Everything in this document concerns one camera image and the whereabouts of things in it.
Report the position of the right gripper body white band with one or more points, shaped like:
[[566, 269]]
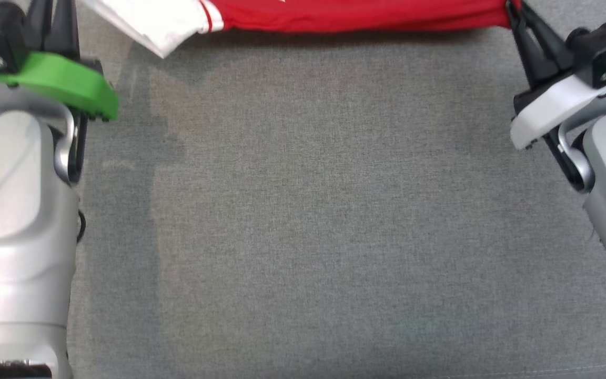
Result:
[[550, 110]]

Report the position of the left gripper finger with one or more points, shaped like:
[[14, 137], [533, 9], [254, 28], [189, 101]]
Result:
[[39, 26], [66, 26]]

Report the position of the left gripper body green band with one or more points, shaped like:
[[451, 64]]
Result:
[[66, 84]]

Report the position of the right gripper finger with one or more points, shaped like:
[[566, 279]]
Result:
[[555, 52], [530, 63]]

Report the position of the red shirt white sleeves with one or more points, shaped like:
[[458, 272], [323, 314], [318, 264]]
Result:
[[361, 16]]

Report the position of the grey fabric sofa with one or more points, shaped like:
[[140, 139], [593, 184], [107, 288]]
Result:
[[308, 210]]

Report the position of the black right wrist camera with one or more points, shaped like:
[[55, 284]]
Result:
[[603, 52]]

